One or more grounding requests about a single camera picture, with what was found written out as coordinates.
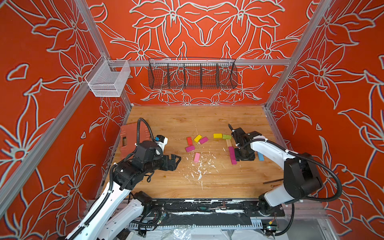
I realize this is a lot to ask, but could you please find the dark magenta block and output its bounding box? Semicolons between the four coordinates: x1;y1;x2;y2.
228;147;236;158

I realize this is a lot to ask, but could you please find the blue striped block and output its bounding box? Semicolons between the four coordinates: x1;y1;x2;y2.
258;152;265;161

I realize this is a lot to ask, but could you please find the red block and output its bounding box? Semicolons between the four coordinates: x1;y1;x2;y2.
187;137;193;146

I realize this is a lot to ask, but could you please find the magenta block top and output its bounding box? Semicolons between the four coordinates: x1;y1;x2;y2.
199;137;209;144

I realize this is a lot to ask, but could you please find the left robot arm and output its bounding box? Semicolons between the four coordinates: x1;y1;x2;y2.
65;141;182;240

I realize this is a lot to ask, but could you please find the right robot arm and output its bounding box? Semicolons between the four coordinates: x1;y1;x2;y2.
228;125;343;216

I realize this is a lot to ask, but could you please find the pale pink block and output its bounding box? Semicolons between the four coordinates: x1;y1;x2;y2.
194;153;201;163

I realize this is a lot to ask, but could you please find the red plastic tool case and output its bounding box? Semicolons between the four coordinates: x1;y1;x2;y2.
120;122;151;159

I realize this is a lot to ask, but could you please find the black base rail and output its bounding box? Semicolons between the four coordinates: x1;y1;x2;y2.
153;199;286;230

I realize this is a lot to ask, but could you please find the black wire basket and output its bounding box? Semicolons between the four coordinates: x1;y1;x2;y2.
148;57;238;90

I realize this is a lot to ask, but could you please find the white wire basket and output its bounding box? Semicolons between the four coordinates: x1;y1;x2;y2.
85;55;131;98

